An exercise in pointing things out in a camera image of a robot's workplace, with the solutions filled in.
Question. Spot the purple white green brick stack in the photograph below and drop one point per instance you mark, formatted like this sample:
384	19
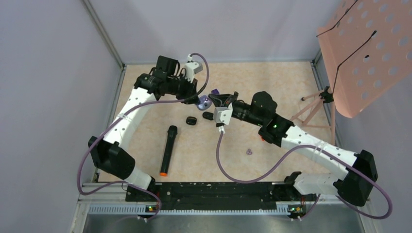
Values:
215	92

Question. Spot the black microphone orange end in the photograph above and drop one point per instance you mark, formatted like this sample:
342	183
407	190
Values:
171	136

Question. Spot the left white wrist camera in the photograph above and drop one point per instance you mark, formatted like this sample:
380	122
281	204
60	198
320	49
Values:
192	67

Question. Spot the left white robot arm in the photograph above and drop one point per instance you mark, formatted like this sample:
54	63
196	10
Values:
109	150

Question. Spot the silver lilac oval case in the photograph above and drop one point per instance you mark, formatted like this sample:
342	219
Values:
204	103

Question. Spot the oval black charging case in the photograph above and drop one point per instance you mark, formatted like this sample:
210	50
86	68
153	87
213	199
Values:
208	116

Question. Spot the small black earbud case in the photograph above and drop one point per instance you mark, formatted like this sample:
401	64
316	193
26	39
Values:
191	120

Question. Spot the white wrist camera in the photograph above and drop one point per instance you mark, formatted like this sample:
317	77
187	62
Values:
222	117
192	67

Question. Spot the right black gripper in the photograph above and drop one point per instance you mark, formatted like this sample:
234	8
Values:
223	100

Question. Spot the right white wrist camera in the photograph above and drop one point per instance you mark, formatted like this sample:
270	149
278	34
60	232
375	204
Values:
222	117

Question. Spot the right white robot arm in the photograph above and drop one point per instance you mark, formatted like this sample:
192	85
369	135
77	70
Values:
351	172

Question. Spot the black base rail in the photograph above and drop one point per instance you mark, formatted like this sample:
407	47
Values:
220	196

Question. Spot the pink perforated music stand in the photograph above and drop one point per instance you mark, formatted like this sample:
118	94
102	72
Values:
366	48

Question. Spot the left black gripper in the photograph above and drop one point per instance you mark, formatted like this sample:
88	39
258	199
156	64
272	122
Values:
190	96

